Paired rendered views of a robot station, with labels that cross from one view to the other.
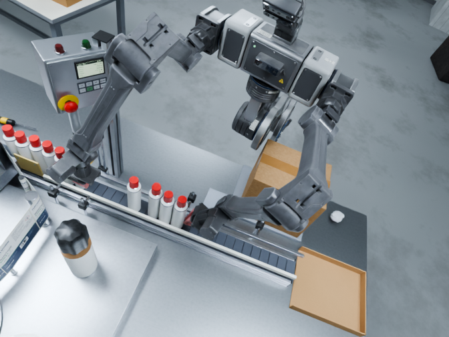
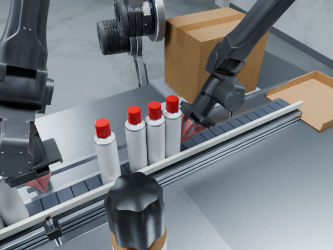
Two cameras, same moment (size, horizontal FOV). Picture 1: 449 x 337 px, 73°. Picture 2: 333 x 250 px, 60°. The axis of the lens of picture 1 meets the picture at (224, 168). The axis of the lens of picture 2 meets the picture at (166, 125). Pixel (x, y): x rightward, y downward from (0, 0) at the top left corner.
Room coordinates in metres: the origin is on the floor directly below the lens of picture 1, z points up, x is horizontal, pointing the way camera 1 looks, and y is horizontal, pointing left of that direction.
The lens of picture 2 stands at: (0.05, 0.43, 1.49)
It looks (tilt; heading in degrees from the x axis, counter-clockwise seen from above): 39 degrees down; 328
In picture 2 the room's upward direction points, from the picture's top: straight up
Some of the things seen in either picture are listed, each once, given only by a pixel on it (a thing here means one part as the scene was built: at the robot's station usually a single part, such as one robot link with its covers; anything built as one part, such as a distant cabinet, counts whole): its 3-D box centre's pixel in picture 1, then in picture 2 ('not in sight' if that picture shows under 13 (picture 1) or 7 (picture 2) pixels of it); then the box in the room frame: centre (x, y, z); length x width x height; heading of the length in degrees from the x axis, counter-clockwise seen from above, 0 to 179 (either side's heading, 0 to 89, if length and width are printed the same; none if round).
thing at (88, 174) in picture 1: (81, 168); (27, 149); (0.50, 0.45, 1.13); 0.10 x 0.07 x 0.07; 88
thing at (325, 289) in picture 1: (329, 289); (318, 97); (0.54, -0.59, 0.85); 0.30 x 0.26 x 0.04; 89
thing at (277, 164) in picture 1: (282, 188); (212, 56); (0.84, -0.27, 0.99); 0.30 x 0.24 x 0.27; 87
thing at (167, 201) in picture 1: (166, 208); (155, 136); (0.55, 0.15, 0.98); 0.05 x 0.05 x 0.20
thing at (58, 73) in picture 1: (75, 74); not in sight; (0.65, 0.52, 1.38); 0.17 x 0.10 x 0.19; 144
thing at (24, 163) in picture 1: (29, 165); not in sight; (0.53, 0.71, 0.94); 0.10 x 0.01 x 0.09; 89
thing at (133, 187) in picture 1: (133, 194); (107, 155); (0.55, 0.29, 0.98); 0.05 x 0.05 x 0.20
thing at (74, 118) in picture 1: (73, 112); not in sight; (0.66, 0.57, 1.18); 0.04 x 0.04 x 0.21
